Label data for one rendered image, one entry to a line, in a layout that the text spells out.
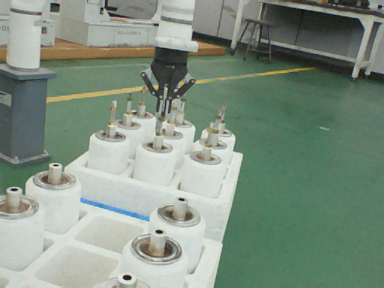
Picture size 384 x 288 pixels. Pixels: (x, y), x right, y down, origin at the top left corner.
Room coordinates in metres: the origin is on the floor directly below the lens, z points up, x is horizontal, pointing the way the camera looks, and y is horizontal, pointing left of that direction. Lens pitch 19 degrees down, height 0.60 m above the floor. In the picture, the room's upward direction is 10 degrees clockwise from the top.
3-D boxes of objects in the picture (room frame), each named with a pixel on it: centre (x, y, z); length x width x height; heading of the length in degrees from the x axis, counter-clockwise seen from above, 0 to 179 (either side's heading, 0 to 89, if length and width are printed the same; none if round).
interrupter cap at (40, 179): (0.72, 0.22, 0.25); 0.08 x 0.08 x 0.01
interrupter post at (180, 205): (0.67, -0.01, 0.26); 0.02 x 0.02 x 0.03
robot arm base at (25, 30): (1.36, 0.55, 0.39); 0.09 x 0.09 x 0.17; 59
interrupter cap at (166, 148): (0.99, 0.07, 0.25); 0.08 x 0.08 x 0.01
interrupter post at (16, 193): (0.60, 0.25, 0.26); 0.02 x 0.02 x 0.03
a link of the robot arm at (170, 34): (0.97, 0.07, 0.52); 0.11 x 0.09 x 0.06; 11
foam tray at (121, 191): (1.10, 0.05, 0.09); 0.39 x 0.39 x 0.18; 81
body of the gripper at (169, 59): (0.99, 0.07, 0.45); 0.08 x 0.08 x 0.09
